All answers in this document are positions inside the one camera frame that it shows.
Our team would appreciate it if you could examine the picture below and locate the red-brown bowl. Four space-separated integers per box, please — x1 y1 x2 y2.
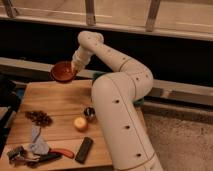
50 61 77 83

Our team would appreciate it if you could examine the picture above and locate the yellow apple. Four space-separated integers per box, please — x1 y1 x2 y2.
73 117 88 132

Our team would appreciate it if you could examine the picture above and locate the brown dried bunch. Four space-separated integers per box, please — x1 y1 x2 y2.
25 111 52 127

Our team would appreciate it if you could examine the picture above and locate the grey-blue cloth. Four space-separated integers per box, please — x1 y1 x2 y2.
27 125 49 155

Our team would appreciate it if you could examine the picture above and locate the small metal cup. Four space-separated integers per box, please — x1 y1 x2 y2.
83 107 96 122

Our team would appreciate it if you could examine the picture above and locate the black marker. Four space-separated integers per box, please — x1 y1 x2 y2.
26 152 63 169

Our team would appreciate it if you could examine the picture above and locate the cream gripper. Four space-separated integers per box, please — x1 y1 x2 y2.
71 47 93 73

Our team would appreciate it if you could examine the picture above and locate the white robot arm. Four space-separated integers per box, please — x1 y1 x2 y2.
72 31 163 171

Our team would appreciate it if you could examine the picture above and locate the green plastic tray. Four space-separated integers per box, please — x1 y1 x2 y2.
92 72 144 107

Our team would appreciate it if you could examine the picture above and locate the black remote control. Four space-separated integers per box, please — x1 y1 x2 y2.
75 137 93 164

